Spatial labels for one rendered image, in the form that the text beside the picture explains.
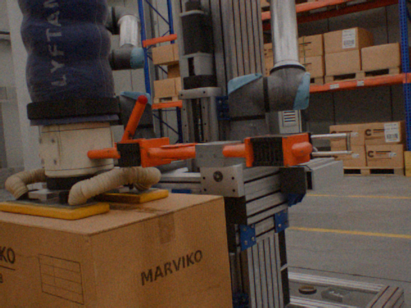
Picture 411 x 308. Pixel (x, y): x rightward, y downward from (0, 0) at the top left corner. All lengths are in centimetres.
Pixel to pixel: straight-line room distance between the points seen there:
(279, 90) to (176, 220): 62
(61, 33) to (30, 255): 50
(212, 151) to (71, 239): 32
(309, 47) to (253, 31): 681
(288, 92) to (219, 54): 39
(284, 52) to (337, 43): 695
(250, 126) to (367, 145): 691
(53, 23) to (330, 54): 756
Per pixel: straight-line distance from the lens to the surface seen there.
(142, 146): 101
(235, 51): 179
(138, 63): 171
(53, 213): 112
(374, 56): 830
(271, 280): 200
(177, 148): 95
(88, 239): 93
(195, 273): 113
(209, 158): 89
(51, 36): 118
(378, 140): 829
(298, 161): 81
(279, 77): 153
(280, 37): 160
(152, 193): 120
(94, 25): 121
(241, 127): 151
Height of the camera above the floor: 113
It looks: 3 degrees down
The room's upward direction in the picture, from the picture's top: 5 degrees counter-clockwise
